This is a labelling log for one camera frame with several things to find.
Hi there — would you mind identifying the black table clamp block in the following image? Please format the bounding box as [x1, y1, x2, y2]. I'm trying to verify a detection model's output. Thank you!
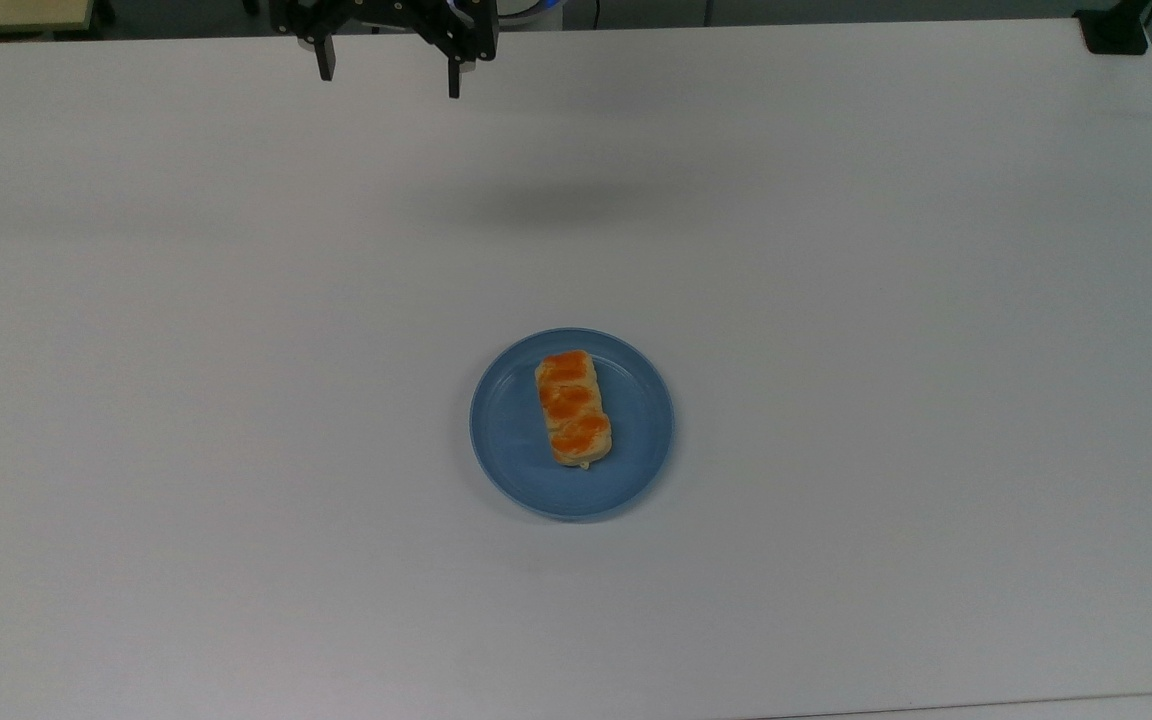
[1074, 0, 1152, 57]

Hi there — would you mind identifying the blue round plate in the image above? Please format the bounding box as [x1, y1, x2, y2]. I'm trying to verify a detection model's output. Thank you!
[469, 327, 676, 521]

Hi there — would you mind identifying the beige wooden table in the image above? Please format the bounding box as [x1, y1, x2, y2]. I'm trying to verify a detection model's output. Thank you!
[0, 0, 99, 39]

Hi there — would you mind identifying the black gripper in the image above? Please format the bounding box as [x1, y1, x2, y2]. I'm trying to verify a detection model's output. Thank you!
[271, 0, 499, 100]

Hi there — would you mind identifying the bread with orange topping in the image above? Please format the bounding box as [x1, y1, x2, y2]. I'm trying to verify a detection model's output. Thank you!
[534, 349, 614, 470]

